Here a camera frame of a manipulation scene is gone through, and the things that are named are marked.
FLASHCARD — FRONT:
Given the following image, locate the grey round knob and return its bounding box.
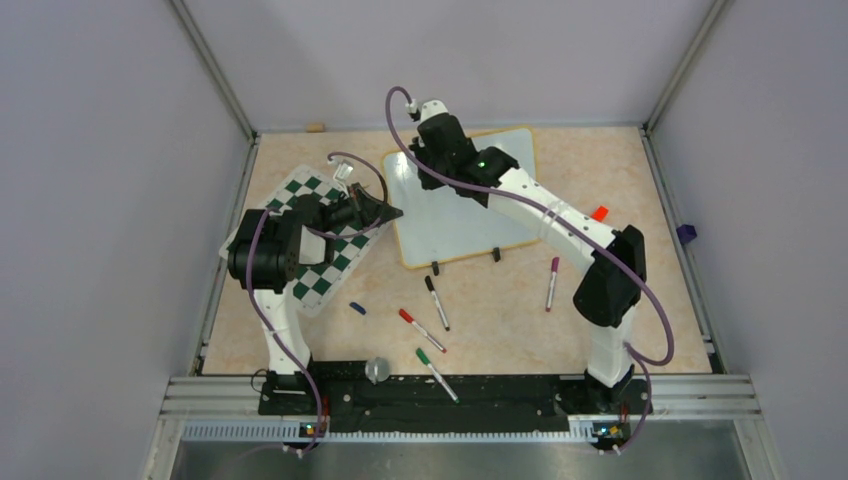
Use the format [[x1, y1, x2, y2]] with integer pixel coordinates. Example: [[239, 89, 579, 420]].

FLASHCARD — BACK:
[[365, 357, 391, 385]]

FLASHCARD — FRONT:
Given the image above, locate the black capped marker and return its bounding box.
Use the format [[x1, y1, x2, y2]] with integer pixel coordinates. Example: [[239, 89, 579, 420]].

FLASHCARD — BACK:
[[425, 275, 451, 331]]

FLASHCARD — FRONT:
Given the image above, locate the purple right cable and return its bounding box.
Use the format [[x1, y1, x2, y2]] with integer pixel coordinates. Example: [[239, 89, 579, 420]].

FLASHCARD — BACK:
[[385, 86, 676, 455]]

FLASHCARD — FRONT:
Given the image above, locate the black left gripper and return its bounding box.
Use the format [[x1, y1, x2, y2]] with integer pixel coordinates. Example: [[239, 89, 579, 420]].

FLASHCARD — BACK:
[[319, 182, 402, 233]]

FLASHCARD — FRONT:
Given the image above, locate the green white chessboard mat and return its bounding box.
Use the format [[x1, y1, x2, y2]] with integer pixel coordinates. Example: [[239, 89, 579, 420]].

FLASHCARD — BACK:
[[219, 164, 392, 319]]

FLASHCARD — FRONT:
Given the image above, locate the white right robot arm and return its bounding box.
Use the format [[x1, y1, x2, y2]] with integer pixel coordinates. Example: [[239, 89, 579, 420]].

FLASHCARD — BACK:
[[406, 99, 646, 412]]

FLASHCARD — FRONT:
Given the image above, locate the purple capped marker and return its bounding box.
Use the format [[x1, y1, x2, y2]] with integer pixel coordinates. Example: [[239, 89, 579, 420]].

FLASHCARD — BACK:
[[544, 257, 560, 313]]

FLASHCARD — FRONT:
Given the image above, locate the purple cable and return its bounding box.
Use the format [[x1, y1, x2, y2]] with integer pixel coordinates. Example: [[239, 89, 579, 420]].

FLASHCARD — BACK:
[[385, 86, 676, 455], [243, 151, 390, 458]]

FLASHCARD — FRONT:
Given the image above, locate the yellow framed whiteboard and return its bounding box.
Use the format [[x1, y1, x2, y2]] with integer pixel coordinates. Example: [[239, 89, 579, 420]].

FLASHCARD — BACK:
[[381, 151, 537, 269]]

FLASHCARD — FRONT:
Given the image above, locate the blue marker cap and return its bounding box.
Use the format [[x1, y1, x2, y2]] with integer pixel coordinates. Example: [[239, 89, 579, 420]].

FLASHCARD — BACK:
[[349, 302, 367, 315]]

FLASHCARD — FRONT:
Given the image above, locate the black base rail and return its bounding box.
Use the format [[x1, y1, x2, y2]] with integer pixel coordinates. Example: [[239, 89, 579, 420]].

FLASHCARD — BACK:
[[258, 361, 653, 434]]

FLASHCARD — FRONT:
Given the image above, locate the red plastic block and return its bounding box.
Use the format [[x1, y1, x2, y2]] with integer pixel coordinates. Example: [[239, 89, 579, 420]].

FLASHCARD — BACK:
[[590, 206, 609, 222]]

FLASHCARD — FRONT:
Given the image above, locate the small wooden block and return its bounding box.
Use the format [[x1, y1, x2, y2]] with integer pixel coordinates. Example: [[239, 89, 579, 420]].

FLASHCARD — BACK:
[[304, 123, 326, 133]]

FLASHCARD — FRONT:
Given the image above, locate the green capped marker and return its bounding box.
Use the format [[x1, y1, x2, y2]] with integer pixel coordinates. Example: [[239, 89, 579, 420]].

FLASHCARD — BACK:
[[415, 348, 460, 404]]

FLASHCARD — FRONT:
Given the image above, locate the purple plastic piece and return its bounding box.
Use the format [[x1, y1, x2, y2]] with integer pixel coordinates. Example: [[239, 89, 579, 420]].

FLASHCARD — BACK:
[[676, 224, 698, 245]]

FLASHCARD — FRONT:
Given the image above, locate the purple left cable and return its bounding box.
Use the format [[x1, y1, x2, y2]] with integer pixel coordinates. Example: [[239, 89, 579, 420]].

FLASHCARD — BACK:
[[243, 151, 390, 458]]

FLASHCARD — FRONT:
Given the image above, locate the red capped marker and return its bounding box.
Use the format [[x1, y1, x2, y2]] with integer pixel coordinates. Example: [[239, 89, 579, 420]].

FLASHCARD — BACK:
[[398, 309, 447, 353]]

